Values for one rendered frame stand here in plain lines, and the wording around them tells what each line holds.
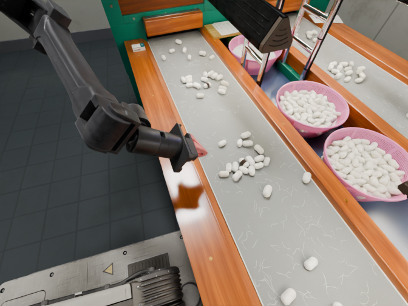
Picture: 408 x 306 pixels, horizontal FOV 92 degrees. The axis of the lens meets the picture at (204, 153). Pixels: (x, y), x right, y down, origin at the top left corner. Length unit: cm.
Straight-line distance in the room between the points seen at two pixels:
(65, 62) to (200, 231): 47
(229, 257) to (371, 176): 53
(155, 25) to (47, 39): 68
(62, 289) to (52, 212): 81
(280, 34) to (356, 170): 48
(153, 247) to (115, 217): 66
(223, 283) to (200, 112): 56
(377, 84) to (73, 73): 114
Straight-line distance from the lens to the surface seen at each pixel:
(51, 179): 181
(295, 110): 86
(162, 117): 75
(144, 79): 94
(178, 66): 104
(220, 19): 136
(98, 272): 89
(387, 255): 68
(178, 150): 43
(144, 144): 39
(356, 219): 67
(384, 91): 116
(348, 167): 78
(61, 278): 95
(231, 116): 78
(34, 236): 167
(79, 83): 43
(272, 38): 52
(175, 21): 120
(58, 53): 53
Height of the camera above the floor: 129
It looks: 56 degrees down
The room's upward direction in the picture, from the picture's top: straight up
